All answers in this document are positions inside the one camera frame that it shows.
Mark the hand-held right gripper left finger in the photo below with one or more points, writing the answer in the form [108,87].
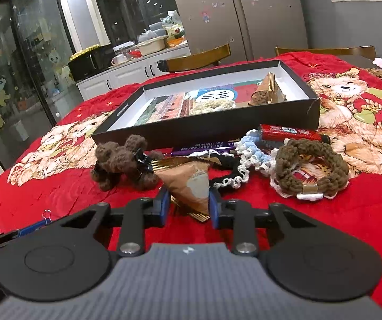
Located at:
[164,208]

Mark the brown crochet bear hair claw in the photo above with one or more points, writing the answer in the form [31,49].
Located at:
[111,160]

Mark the white cup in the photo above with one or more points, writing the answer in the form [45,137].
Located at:
[119,60]

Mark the wooden chair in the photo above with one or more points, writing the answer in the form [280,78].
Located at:
[197,60]
[327,51]

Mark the blue binder clip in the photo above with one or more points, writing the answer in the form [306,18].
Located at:
[31,227]

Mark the purple flat packet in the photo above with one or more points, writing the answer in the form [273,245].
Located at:
[204,148]

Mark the printed picture card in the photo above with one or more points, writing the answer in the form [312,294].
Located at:
[167,106]

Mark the silver refrigerator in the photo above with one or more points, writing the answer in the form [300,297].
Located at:
[244,16]

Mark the brown triangular snack packet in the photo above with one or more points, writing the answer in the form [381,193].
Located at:
[264,91]
[187,183]

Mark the white kitchen cabinet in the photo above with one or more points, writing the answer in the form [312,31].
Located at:
[124,76]

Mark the pile of packaged foods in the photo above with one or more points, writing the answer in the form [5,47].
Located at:
[174,28]

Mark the red lighter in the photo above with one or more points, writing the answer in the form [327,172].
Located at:
[291,135]

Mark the red bear printed blanket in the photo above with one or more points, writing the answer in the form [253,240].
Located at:
[360,186]

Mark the beige plastic basin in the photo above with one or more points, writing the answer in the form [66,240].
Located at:
[151,46]

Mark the glass sliding door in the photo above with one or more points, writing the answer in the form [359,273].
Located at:
[21,73]

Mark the blue white crochet scrunchie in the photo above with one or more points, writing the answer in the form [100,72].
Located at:
[254,155]

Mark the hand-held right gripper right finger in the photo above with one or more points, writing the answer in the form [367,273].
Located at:
[213,210]

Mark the white lace scrunchie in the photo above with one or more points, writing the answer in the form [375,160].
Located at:
[284,190]

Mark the brown crochet scrunchie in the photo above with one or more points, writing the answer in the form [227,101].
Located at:
[284,170]

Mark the black microwave oven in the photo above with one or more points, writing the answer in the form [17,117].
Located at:
[91,62]

